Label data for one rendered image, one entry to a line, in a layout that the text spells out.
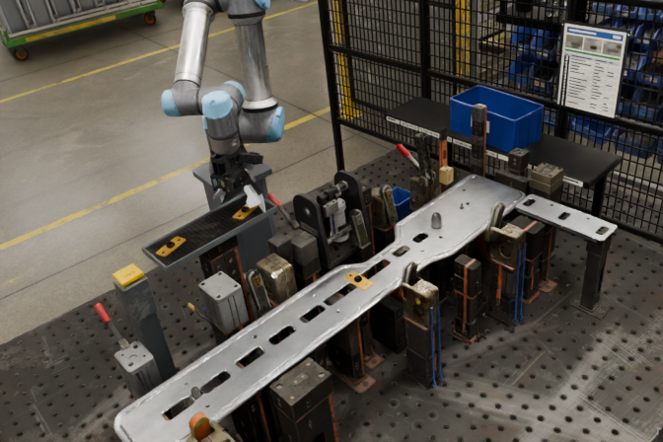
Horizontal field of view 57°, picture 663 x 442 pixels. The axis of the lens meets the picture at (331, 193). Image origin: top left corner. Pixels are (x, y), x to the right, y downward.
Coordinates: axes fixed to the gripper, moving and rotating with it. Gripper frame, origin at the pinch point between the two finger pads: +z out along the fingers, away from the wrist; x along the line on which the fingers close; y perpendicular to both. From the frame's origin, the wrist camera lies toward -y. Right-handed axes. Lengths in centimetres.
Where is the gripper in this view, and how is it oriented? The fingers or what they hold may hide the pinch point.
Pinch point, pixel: (245, 206)
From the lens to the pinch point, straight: 178.6
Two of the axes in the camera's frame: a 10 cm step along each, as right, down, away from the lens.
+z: 1.1, 8.4, 5.3
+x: 8.7, 1.8, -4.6
